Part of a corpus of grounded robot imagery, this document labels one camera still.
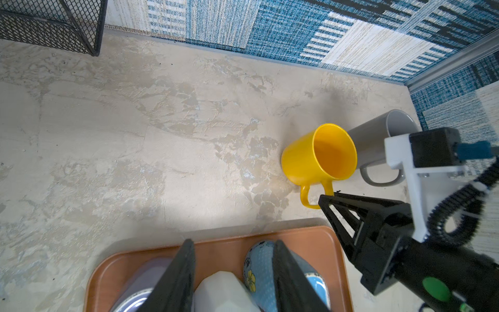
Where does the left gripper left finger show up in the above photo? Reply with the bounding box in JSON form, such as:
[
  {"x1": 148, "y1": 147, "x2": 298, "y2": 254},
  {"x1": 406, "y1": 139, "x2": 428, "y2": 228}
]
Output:
[{"x1": 139, "y1": 239, "x2": 196, "y2": 312}]

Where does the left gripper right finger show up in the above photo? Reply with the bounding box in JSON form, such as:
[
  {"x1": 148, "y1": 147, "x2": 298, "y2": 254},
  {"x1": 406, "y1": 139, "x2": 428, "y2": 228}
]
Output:
[{"x1": 272, "y1": 240, "x2": 330, "y2": 312}]

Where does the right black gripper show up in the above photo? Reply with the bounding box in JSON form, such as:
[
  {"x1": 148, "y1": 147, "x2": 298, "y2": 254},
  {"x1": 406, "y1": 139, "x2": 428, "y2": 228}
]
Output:
[{"x1": 318, "y1": 192, "x2": 413, "y2": 295}]

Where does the yellow mug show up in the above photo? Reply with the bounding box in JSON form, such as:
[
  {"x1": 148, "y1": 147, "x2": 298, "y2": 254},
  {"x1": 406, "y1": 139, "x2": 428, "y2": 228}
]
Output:
[{"x1": 281, "y1": 124, "x2": 357, "y2": 209}]

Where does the grey mug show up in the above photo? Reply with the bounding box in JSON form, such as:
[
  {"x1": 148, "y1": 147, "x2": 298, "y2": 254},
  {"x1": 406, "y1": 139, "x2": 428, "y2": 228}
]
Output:
[{"x1": 348, "y1": 109, "x2": 419, "y2": 187}]

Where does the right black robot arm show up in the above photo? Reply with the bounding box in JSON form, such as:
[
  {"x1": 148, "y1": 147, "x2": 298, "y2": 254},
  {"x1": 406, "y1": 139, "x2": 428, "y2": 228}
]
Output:
[{"x1": 318, "y1": 163, "x2": 498, "y2": 311}]

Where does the purple mug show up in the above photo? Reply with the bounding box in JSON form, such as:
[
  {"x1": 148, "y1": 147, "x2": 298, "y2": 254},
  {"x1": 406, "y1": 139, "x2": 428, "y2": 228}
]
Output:
[{"x1": 110, "y1": 257, "x2": 173, "y2": 312}]

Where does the blue patterned mug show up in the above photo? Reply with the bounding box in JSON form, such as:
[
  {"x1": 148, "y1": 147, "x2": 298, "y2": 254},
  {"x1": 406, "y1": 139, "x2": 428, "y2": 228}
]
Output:
[{"x1": 243, "y1": 240, "x2": 331, "y2": 312}]

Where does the white faceted mug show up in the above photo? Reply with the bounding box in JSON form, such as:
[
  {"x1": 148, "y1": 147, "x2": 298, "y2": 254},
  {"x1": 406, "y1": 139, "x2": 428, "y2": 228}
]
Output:
[{"x1": 194, "y1": 271, "x2": 260, "y2": 312}]

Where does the brown serving tray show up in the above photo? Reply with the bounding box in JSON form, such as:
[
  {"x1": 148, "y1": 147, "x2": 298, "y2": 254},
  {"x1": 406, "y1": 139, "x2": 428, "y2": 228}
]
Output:
[{"x1": 84, "y1": 226, "x2": 353, "y2": 311}]

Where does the black mesh shelf rack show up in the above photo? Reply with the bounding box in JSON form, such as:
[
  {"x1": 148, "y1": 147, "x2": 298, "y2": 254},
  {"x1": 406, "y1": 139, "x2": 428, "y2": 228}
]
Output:
[{"x1": 1, "y1": 0, "x2": 108, "y2": 57}]

